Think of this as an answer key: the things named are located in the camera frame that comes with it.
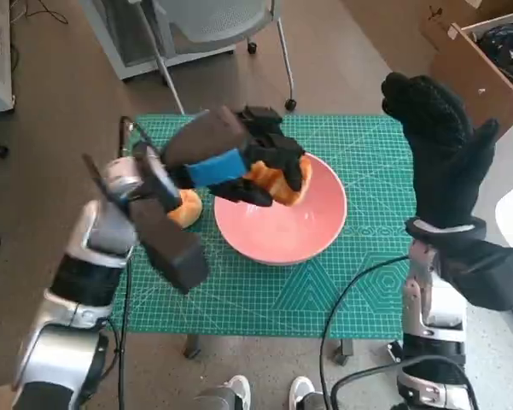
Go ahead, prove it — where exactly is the green cutting mat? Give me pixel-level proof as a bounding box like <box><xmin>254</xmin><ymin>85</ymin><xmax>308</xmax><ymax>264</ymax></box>
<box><xmin>110</xmin><ymin>113</ymin><xmax>413</xmax><ymax>338</ymax></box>

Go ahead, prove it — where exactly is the tangle of black cables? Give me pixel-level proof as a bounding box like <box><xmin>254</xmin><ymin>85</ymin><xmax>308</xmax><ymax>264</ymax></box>
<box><xmin>473</xmin><ymin>23</ymin><xmax>513</xmax><ymax>99</ymax></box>

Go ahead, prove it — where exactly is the brown cardboard box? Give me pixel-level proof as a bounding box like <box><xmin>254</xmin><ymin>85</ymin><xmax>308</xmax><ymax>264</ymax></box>
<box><xmin>417</xmin><ymin>0</ymin><xmax>513</xmax><ymax>50</ymax></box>

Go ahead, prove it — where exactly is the dark grey leg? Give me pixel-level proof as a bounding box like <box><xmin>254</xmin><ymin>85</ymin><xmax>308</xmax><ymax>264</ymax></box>
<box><xmin>302</xmin><ymin>391</ymin><xmax>325</xmax><ymax>410</ymax></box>
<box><xmin>195</xmin><ymin>384</ymin><xmax>240</xmax><ymax>410</ymax></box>

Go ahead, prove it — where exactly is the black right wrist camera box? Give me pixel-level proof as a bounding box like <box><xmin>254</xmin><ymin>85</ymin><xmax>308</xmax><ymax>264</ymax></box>
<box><xmin>434</xmin><ymin>232</ymin><xmax>513</xmax><ymax>312</ymax></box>

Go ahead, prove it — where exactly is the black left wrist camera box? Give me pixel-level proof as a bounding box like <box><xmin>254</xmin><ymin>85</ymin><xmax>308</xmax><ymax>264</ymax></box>
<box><xmin>130</xmin><ymin>198</ymin><xmax>209</xmax><ymax>295</ymax></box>

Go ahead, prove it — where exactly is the pink bowl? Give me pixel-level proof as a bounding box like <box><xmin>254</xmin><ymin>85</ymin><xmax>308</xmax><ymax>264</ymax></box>
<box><xmin>213</xmin><ymin>153</ymin><xmax>348</xmax><ymax>267</ymax></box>

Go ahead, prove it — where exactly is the white shoe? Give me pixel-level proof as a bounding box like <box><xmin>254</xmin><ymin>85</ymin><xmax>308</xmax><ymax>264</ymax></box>
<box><xmin>226</xmin><ymin>374</ymin><xmax>252</xmax><ymax>410</ymax></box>
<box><xmin>289</xmin><ymin>375</ymin><xmax>317</xmax><ymax>410</ymax></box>

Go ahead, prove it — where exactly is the wooden crate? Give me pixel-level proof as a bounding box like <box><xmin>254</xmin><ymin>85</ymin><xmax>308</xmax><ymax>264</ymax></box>
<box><xmin>428</xmin><ymin>10</ymin><xmax>513</xmax><ymax>140</ymax></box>

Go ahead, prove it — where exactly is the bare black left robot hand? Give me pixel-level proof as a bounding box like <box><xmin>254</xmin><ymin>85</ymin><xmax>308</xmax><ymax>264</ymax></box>
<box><xmin>160</xmin><ymin>104</ymin><xmax>306</xmax><ymax>210</ymax></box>

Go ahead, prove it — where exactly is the black and white clamp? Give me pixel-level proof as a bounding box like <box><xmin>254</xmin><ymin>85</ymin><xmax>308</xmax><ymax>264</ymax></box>
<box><xmin>386</xmin><ymin>339</ymin><xmax>406</xmax><ymax>364</ymax></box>

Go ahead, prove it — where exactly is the grey mesh office chair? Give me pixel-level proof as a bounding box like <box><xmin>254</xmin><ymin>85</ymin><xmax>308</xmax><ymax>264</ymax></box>
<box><xmin>127</xmin><ymin>0</ymin><xmax>300</xmax><ymax>115</ymax></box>

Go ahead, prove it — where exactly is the white glass-front cabinet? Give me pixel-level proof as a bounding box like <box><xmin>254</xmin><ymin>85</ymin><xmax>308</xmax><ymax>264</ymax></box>
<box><xmin>79</xmin><ymin>0</ymin><xmax>236</xmax><ymax>81</ymax></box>

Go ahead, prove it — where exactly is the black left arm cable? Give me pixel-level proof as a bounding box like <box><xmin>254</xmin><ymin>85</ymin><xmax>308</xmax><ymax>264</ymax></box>
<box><xmin>70</xmin><ymin>115</ymin><xmax>154</xmax><ymax>410</ymax></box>

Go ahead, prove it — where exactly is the long toy bread loaf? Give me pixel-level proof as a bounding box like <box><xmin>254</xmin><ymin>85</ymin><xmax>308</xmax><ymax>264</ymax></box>
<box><xmin>242</xmin><ymin>155</ymin><xmax>313</xmax><ymax>207</ymax></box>

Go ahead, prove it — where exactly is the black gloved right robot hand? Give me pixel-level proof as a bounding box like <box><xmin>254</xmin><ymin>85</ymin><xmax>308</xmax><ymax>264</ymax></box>
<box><xmin>381</xmin><ymin>72</ymin><xmax>500</xmax><ymax>231</ymax></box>

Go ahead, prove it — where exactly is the round toy bread bun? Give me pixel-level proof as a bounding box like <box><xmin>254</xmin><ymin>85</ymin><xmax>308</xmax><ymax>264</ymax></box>
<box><xmin>166</xmin><ymin>190</ymin><xmax>204</xmax><ymax>229</ymax></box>

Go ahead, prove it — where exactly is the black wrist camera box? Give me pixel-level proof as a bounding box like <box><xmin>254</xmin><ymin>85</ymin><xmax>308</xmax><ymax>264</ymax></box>
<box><xmin>434</xmin><ymin>232</ymin><xmax>513</xmax><ymax>312</ymax></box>
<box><xmin>130</xmin><ymin>198</ymin><xmax>209</xmax><ymax>295</ymax></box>

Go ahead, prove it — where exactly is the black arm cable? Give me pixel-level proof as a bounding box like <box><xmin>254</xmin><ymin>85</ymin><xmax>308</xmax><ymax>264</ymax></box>
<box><xmin>319</xmin><ymin>255</ymin><xmax>481</xmax><ymax>410</ymax></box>
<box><xmin>70</xmin><ymin>115</ymin><xmax>154</xmax><ymax>410</ymax></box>

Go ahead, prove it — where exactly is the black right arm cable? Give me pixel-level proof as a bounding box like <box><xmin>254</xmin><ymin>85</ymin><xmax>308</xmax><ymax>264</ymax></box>
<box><xmin>319</xmin><ymin>255</ymin><xmax>481</xmax><ymax>410</ymax></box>

